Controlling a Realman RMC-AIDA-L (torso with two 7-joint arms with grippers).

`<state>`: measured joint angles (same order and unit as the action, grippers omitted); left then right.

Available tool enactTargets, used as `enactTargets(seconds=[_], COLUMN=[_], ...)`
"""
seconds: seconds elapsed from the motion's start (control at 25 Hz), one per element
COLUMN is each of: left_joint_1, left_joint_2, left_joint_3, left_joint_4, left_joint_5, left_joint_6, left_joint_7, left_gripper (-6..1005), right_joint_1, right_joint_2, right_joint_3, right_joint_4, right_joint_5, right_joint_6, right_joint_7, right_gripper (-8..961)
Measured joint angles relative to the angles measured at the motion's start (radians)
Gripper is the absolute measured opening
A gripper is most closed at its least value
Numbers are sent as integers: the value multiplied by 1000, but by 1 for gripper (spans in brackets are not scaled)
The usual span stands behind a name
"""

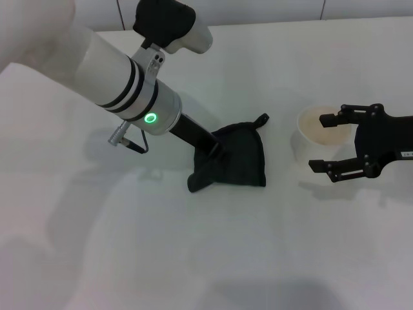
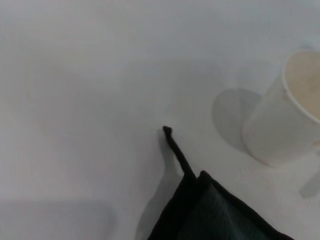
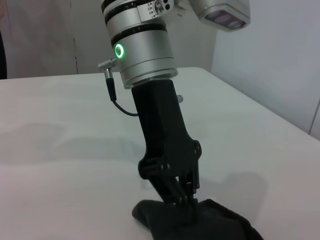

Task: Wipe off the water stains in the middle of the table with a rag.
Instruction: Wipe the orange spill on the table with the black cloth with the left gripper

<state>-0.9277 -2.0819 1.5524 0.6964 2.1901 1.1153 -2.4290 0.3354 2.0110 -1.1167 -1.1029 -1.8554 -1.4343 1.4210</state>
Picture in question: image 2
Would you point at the dark blue rag with loop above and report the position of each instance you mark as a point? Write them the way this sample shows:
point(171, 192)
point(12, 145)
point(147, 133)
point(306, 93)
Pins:
point(210, 215)

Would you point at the white paper cup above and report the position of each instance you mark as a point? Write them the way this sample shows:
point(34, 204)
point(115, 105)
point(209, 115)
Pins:
point(275, 125)

